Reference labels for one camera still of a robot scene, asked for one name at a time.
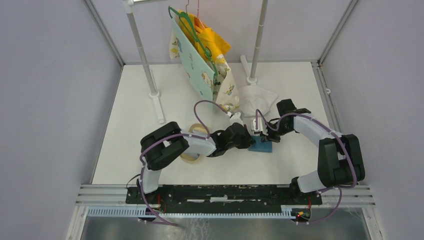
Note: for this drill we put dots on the green clothes hanger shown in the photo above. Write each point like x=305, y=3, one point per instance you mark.
x=194, y=35

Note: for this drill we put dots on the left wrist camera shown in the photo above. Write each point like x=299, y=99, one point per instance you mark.
x=236, y=117

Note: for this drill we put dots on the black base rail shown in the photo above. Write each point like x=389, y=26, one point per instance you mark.
x=222, y=199

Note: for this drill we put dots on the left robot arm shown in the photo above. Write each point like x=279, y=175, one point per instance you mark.
x=164, y=145

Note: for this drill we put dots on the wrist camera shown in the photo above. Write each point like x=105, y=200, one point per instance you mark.
x=236, y=117
x=258, y=127

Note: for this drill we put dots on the light green hanging cloth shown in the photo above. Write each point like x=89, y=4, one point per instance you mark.
x=199, y=73

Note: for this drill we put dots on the blue leather card holder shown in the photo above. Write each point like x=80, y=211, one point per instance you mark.
x=261, y=146

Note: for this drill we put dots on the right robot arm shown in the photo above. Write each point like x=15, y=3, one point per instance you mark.
x=339, y=161

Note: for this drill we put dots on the white crumpled cloth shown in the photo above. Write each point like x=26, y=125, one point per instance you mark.
x=253, y=97

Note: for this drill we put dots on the rack pole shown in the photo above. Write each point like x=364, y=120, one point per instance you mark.
x=250, y=70
x=154, y=93

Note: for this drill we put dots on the right rack pole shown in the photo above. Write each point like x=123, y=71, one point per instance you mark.
x=250, y=70

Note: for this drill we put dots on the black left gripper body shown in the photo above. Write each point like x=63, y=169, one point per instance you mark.
x=242, y=143

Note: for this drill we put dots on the beige oval tray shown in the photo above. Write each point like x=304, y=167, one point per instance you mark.
x=197, y=129

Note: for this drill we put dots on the left rack pole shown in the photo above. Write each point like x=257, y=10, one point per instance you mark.
x=154, y=93

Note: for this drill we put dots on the dinosaur print hanging cloth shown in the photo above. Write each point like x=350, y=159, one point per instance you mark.
x=225, y=91

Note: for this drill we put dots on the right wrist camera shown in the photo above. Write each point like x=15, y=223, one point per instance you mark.
x=258, y=127

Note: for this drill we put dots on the yellow hanging cloth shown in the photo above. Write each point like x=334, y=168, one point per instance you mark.
x=210, y=40

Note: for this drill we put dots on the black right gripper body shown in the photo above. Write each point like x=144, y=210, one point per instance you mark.
x=274, y=135

